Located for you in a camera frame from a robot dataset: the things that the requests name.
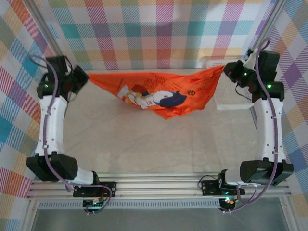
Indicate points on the orange t-shirt with cartoon print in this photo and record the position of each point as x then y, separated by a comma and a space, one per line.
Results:
180, 81

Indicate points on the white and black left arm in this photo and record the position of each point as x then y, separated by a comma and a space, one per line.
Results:
51, 125

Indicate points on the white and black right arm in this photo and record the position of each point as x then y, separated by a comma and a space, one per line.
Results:
265, 125

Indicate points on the white plastic basket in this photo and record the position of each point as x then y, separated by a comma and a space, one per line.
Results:
231, 106

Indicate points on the small black circuit board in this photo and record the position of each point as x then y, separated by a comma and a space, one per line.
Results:
92, 204
228, 203

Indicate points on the grey metal panel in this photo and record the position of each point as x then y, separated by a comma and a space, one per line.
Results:
156, 221

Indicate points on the aluminium frame post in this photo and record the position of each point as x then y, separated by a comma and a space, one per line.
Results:
47, 19
272, 16

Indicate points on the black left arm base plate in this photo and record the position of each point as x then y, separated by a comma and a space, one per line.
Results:
80, 192

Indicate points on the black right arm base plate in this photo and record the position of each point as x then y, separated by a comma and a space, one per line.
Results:
209, 188

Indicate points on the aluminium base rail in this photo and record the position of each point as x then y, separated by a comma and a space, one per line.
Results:
156, 186

